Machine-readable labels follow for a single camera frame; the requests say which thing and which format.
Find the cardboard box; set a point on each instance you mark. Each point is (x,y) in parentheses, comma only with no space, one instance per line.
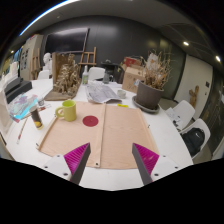
(131,80)

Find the yellow-green mug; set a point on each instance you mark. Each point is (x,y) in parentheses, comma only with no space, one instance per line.
(70,110)

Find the small yellow tag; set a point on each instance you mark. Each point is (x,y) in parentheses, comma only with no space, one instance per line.
(122,105)

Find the dried plant in grey pot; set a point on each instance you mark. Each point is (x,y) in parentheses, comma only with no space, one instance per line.
(148,95)

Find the clear drink bottle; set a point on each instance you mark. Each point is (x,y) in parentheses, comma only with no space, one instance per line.
(36,116)

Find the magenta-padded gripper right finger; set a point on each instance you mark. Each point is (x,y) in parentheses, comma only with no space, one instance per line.
(146,160)

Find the grey plant saucer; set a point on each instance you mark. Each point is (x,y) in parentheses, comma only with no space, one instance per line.
(146,109)

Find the ceiling spotlight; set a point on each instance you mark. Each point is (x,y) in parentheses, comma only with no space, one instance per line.
(217,58)
(185,43)

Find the black backpack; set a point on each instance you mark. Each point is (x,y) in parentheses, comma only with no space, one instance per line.
(193,138)

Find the red box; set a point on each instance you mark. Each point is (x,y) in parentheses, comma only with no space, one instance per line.
(131,61)

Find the beige shelf cabinet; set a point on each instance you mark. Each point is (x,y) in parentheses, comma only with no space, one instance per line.
(30,55)

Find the flat round red coaster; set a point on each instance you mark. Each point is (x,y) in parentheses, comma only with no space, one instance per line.
(90,120)

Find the ceiling strip light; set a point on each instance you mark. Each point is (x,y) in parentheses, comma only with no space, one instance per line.
(36,19)

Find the small white cup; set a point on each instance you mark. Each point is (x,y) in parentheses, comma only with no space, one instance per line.
(121,93)

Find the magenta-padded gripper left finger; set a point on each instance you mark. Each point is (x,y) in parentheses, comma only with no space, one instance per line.
(75,158)

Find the white plastic bag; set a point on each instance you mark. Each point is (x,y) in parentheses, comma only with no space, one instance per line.
(152,61)

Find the white plaster bust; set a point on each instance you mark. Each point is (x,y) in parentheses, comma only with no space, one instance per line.
(47,60)

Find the newspaper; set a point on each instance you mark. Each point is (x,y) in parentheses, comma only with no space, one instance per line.
(100,93)

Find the small paint jar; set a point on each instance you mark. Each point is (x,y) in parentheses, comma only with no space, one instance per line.
(40,101)

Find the wooden easel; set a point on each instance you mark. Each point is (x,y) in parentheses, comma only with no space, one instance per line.
(35,63)
(88,62)

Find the white spray bottle, green label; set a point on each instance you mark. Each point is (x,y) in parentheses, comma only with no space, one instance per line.
(85,76)

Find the black wall screen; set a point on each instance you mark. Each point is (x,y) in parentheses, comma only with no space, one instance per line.
(66,40)

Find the glass pitcher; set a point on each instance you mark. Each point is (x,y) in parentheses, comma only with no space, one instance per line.
(107,78)

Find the black flat case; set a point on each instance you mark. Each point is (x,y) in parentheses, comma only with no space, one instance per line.
(13,84)
(18,91)

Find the wooden figure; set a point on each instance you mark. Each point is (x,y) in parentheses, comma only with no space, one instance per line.
(194,96)

